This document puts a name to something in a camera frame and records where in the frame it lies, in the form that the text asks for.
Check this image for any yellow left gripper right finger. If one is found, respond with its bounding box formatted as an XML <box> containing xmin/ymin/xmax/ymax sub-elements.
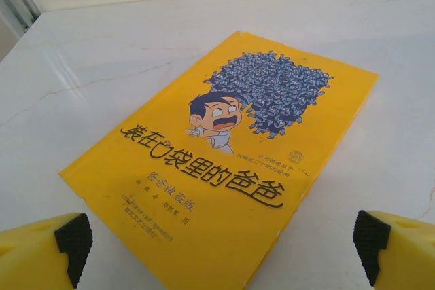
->
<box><xmin>352</xmin><ymin>209</ymin><xmax>435</xmax><ymax>290</ymax></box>

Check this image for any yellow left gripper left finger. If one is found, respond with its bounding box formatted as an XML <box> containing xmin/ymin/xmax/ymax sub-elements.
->
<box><xmin>0</xmin><ymin>213</ymin><xmax>94</xmax><ymax>290</ymax></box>

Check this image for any yellow cartoon cover book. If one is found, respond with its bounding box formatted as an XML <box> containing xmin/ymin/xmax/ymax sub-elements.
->
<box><xmin>58</xmin><ymin>31</ymin><xmax>380</xmax><ymax>290</ymax></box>

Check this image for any aluminium frame post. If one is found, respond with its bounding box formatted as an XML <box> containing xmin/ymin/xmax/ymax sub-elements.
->
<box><xmin>0</xmin><ymin>0</ymin><xmax>42</xmax><ymax>38</ymax></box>

